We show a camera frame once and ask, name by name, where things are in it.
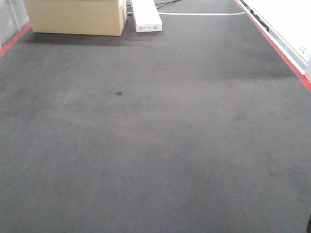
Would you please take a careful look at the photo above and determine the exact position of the white conveyor side rail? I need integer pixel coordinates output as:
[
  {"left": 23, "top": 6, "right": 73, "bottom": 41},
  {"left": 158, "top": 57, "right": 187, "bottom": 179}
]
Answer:
[{"left": 236, "top": 0, "right": 311, "bottom": 90}]

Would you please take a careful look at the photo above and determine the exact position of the cardboard box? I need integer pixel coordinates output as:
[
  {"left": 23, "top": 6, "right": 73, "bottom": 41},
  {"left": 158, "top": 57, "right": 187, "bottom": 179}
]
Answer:
[{"left": 24, "top": 0, "right": 127, "bottom": 36}]

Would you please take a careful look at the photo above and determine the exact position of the white long box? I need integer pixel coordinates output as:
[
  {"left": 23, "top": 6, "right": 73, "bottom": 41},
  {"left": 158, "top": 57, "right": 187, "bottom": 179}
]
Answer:
[{"left": 131, "top": 0, "right": 162, "bottom": 33}]

